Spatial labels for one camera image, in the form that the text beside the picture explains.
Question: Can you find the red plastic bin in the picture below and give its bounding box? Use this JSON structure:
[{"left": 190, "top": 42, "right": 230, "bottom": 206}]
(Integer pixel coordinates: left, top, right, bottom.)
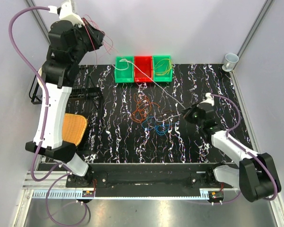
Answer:
[{"left": 134, "top": 56, "right": 153, "bottom": 83}]

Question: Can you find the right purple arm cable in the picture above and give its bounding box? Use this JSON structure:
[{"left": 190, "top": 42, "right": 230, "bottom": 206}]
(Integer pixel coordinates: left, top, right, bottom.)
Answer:
[{"left": 191, "top": 94, "right": 279, "bottom": 205}]

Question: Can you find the right green plastic bin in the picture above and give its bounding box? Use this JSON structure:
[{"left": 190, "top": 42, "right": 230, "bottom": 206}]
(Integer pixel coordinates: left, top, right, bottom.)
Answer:
[{"left": 153, "top": 55, "right": 173, "bottom": 82}]

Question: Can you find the green plastic bin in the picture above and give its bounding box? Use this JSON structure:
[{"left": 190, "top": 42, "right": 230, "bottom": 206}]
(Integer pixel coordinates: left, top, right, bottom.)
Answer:
[
  {"left": 153, "top": 55, "right": 173, "bottom": 82},
  {"left": 114, "top": 56, "right": 134, "bottom": 83}
]

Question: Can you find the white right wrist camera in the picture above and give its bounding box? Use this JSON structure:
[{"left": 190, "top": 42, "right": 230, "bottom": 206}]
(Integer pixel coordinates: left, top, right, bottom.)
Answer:
[{"left": 201, "top": 93, "right": 214, "bottom": 106}]

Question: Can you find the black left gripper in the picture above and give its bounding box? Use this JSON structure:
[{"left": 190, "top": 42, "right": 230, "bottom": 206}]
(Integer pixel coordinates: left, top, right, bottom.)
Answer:
[{"left": 71, "top": 17, "right": 104, "bottom": 63}]

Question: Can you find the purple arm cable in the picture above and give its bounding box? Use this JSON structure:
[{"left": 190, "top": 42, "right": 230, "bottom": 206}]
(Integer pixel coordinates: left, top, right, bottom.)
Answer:
[
  {"left": 191, "top": 94, "right": 279, "bottom": 205},
  {"left": 9, "top": 6, "right": 90, "bottom": 225}
]

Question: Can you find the orange cable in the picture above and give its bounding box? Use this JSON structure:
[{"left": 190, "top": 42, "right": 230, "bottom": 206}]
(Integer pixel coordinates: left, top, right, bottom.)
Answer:
[{"left": 130, "top": 92, "right": 161, "bottom": 123}]

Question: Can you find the yellow cable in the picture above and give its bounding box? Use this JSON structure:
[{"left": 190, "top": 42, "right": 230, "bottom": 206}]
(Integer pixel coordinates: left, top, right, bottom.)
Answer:
[{"left": 154, "top": 58, "right": 173, "bottom": 76}]

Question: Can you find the black wire dish rack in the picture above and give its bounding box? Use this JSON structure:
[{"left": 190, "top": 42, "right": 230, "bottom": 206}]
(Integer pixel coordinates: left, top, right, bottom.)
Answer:
[{"left": 28, "top": 66, "right": 104, "bottom": 157}]

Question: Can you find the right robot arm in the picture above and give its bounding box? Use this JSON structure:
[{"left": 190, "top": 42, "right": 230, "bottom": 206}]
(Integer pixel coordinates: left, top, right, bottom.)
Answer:
[{"left": 182, "top": 102, "right": 281, "bottom": 202}]

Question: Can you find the white mug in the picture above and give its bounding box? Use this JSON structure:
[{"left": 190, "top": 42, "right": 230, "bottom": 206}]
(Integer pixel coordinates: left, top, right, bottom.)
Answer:
[{"left": 222, "top": 53, "right": 239, "bottom": 72}]

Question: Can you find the white bowl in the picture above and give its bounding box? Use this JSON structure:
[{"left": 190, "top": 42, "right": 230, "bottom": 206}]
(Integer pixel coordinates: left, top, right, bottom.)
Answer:
[{"left": 37, "top": 68, "right": 44, "bottom": 89}]

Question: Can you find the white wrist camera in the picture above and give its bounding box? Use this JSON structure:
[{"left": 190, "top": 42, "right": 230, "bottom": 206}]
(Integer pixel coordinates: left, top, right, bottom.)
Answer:
[
  {"left": 59, "top": 0, "right": 84, "bottom": 26},
  {"left": 201, "top": 93, "right": 214, "bottom": 106}
]

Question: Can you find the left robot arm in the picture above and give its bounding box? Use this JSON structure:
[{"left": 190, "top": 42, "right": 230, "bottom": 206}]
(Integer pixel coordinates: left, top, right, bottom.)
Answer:
[{"left": 25, "top": 20, "right": 105, "bottom": 187}]

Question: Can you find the left green plastic bin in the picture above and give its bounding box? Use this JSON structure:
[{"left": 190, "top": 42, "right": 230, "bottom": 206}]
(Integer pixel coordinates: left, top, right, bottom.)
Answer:
[{"left": 114, "top": 56, "right": 134, "bottom": 83}]

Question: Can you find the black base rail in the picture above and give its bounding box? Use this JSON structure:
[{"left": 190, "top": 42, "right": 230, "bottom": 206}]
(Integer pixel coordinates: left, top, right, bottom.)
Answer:
[{"left": 66, "top": 163, "right": 231, "bottom": 199}]

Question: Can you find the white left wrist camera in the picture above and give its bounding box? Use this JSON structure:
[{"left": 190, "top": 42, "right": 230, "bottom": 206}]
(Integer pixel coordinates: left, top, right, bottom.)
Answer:
[{"left": 59, "top": 0, "right": 84, "bottom": 26}]

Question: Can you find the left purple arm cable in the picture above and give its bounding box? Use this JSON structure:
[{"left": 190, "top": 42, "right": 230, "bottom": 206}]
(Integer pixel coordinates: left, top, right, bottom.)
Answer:
[{"left": 9, "top": 6, "right": 90, "bottom": 225}]

